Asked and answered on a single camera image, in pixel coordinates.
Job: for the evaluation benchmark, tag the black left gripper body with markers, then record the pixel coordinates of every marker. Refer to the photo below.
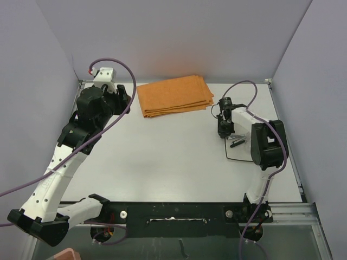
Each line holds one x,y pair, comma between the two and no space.
115,102

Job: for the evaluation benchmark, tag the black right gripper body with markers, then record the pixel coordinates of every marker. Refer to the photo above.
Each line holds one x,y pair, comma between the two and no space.
225,128

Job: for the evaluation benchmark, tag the orange cloth napkin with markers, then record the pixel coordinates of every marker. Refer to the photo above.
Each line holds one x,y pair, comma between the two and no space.
183,94

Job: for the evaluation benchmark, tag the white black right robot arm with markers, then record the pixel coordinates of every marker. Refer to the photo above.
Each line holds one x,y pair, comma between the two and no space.
266,139

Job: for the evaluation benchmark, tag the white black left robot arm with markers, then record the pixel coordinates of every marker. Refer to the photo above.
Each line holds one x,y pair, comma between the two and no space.
40,216

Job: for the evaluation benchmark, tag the silver table knife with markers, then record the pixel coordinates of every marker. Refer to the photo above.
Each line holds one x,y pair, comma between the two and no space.
235,137

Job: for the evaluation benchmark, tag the white square plate black rim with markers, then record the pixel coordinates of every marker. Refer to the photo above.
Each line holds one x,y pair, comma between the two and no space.
238,150

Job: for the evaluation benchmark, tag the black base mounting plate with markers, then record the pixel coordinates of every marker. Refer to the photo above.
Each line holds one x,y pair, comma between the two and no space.
185,220

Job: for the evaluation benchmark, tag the pink plastic bin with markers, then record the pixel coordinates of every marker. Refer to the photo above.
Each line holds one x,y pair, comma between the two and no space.
66,254

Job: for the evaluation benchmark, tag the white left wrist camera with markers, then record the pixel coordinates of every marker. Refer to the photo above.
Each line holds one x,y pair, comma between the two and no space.
104,76

